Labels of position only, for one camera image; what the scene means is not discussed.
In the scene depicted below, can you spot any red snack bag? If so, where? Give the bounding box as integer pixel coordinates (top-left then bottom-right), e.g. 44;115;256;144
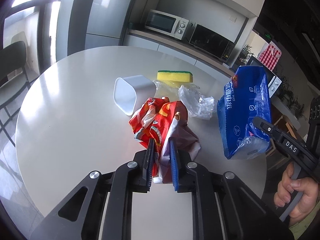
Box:
129;97;201;184

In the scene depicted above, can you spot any blue tissue pack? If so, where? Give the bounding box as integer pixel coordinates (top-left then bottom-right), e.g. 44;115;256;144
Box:
217;66;271;159

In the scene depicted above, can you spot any clear plastic bag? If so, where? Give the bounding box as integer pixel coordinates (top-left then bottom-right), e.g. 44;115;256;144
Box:
178;85;217;120

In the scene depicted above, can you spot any white plastic tub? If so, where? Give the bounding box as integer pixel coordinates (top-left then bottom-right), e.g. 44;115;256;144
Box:
113;75;156;116

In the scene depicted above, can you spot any yellow green sponge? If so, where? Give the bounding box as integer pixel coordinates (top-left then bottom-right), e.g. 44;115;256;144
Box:
157;70;193;83

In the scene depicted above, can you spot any kitchen counter with cabinets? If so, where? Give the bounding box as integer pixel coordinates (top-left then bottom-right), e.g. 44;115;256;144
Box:
127;29;234;77

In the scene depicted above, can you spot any person's right hand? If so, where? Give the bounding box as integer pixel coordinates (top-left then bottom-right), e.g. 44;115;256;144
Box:
273;162;320;227

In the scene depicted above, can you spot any dark bar table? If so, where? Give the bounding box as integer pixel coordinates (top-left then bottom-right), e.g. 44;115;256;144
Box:
265;95;306;171

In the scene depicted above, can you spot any white microwave on bar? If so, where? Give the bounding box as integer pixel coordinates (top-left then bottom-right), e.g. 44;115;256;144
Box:
246;55;283;98

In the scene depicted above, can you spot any red checkered cloth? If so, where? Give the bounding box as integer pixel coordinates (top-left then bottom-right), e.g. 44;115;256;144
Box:
258;41;282;70

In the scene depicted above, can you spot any potted green plant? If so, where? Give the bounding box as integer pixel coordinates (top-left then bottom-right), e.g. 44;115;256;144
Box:
238;44;253;64

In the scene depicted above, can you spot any round white table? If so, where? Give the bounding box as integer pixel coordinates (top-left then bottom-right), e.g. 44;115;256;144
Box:
15;45;268;240

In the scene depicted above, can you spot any black microwave oven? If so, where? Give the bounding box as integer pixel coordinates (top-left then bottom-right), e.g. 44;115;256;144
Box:
189;24;235;62

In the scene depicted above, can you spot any white microwave oven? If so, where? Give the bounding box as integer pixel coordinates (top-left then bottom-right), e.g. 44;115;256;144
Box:
144;10;191;40

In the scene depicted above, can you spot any silver refrigerator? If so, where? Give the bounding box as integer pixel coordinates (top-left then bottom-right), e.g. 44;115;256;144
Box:
85;0;131;49

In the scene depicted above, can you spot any dark green chair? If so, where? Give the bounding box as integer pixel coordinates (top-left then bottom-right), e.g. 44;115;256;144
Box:
1;41;31;146

